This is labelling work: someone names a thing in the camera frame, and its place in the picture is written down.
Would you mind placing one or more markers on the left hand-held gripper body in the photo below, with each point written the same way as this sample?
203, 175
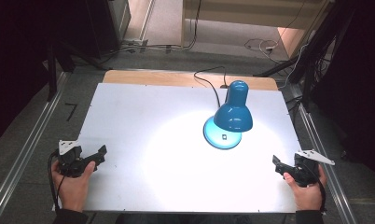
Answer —
70, 160

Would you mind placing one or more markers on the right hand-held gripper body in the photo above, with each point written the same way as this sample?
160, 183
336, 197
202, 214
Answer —
307, 169

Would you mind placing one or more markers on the blue desk lamp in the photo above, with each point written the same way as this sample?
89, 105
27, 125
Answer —
233, 113

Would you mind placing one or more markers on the person's right hand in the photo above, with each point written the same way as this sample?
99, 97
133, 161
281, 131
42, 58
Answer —
308, 196

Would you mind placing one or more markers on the person's left hand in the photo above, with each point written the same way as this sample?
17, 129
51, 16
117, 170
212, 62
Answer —
72, 189

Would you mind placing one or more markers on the black metal stand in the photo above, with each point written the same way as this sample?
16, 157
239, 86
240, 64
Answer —
53, 71

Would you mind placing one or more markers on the grey power strip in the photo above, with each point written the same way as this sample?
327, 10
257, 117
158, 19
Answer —
134, 42

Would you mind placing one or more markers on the black cabinet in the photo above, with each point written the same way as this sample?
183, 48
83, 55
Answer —
104, 25

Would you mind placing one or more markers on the light wooden desk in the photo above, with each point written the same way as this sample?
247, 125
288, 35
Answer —
254, 9

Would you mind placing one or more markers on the aluminium floor rail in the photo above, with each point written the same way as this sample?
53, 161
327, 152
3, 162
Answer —
322, 161
27, 146

